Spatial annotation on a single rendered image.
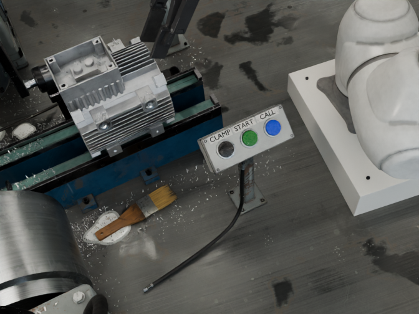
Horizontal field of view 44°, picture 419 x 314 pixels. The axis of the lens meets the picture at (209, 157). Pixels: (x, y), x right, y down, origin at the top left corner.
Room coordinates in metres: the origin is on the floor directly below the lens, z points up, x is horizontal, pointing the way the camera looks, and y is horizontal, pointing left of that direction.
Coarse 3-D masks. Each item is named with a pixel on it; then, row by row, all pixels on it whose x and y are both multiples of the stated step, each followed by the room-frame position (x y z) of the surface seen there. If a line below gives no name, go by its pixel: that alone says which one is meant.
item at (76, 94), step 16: (80, 48) 0.78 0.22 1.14; (96, 48) 0.77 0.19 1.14; (48, 64) 0.74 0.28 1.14; (64, 64) 0.76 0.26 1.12; (80, 64) 0.74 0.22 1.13; (96, 64) 0.75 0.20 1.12; (112, 64) 0.71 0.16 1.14; (64, 80) 0.72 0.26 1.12; (80, 80) 0.71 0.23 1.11; (96, 80) 0.69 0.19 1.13; (112, 80) 0.70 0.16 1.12; (64, 96) 0.66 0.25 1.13; (80, 96) 0.67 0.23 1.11; (96, 96) 0.68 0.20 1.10
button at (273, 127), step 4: (272, 120) 0.57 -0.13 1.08; (276, 120) 0.57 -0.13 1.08; (268, 124) 0.57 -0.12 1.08; (272, 124) 0.57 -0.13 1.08; (276, 124) 0.57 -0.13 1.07; (280, 124) 0.57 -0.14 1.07; (268, 128) 0.56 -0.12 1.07; (272, 128) 0.56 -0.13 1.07; (276, 128) 0.56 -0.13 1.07; (280, 128) 0.56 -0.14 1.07; (268, 132) 0.56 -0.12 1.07; (272, 132) 0.55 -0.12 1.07; (276, 132) 0.55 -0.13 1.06
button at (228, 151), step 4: (220, 144) 0.54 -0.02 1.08; (224, 144) 0.54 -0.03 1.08; (228, 144) 0.54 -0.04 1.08; (232, 144) 0.54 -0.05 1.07; (220, 148) 0.53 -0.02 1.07; (224, 148) 0.53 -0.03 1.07; (228, 148) 0.53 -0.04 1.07; (232, 148) 0.53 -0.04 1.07; (220, 152) 0.53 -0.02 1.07; (224, 152) 0.52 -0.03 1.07; (228, 152) 0.52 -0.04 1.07; (232, 152) 0.52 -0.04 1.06; (224, 156) 0.52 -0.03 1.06; (228, 156) 0.52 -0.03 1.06
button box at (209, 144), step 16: (272, 112) 0.59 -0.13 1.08; (224, 128) 0.57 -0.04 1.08; (240, 128) 0.56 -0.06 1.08; (256, 128) 0.56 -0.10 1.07; (288, 128) 0.57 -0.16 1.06; (208, 144) 0.54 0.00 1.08; (240, 144) 0.54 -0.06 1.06; (256, 144) 0.54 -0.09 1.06; (272, 144) 0.54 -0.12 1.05; (208, 160) 0.53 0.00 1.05; (224, 160) 0.52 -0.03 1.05; (240, 160) 0.52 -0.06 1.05
